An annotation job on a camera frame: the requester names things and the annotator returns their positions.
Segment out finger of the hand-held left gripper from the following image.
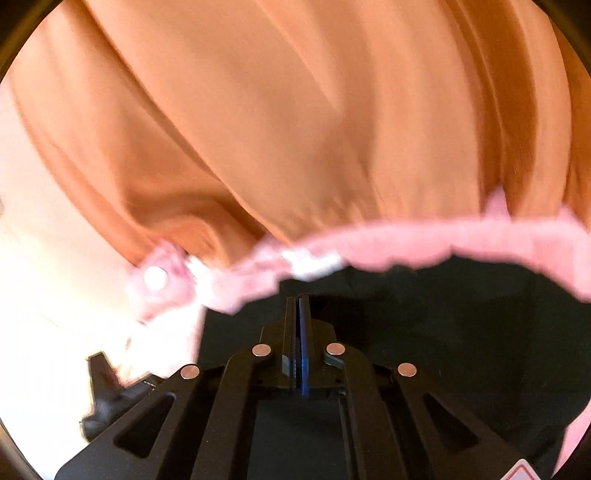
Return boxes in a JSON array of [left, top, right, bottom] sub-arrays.
[[81, 351, 160, 439]]

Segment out orange garment with pink trim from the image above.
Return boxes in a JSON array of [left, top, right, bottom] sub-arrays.
[[4, 0, 591, 324]]

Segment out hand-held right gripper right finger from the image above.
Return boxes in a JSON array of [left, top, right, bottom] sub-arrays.
[[300, 296, 536, 480]]

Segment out dark cloth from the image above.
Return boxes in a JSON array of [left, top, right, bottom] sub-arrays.
[[196, 256, 580, 480]]

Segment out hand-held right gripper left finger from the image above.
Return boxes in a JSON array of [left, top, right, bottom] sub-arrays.
[[54, 297, 301, 480]]

